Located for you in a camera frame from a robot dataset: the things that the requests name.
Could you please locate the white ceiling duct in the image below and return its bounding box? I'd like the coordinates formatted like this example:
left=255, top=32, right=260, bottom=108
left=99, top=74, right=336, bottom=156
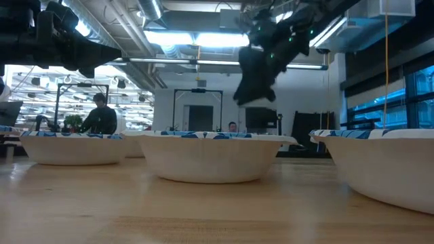
left=313, top=0, right=416, bottom=54

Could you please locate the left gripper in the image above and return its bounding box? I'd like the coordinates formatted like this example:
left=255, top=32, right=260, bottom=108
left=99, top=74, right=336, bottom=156
left=20, top=32, right=123, bottom=70

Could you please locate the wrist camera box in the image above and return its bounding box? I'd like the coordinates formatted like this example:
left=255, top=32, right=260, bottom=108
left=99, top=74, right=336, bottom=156
left=245, top=9, right=277, bottom=48
left=36, top=1, right=81, bottom=38

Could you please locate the blue patterned paper bowl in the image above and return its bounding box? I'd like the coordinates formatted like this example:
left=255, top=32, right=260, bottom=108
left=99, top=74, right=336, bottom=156
left=120, top=130, right=146, bottom=159
left=137, top=130, right=299, bottom=184
left=308, top=127, right=434, bottom=216
left=19, top=130, right=128, bottom=167

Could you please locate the green potted plant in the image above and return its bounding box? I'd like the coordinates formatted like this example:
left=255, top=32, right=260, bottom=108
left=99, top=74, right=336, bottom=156
left=63, top=114, right=84, bottom=133

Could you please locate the silver ventilation duct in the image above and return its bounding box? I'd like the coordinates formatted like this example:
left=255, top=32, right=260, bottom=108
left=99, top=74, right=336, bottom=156
left=137, top=0, right=163, bottom=21

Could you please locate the yellow hanging cable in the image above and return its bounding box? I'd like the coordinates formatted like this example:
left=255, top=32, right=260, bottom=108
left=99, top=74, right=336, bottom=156
left=382, top=13, right=389, bottom=129

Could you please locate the grey monitor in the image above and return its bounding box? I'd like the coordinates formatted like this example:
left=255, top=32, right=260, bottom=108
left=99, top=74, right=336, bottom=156
left=0, top=100, right=24, bottom=127

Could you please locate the bright ceiling light fixture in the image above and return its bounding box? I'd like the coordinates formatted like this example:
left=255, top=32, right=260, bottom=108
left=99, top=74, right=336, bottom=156
left=144, top=30, right=250, bottom=47

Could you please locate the black panel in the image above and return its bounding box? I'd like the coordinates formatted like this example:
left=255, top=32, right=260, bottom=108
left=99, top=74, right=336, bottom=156
left=290, top=110, right=336, bottom=154

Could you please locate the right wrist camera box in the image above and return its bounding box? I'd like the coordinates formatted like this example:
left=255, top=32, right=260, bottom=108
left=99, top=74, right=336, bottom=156
left=245, top=9, right=277, bottom=48

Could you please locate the black metal rig frame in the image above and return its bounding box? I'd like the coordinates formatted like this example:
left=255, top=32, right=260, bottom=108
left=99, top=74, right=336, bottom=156
left=172, top=88, right=224, bottom=132
left=53, top=83, right=110, bottom=132

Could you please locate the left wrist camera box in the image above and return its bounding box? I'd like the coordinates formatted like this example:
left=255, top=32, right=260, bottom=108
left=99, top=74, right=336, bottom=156
left=36, top=1, right=81, bottom=38

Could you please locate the dark display screen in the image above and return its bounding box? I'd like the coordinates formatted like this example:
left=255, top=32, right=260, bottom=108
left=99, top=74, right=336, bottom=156
left=245, top=107, right=278, bottom=134

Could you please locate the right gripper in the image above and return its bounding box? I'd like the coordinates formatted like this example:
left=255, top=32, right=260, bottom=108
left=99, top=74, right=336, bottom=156
left=233, top=15, right=311, bottom=105

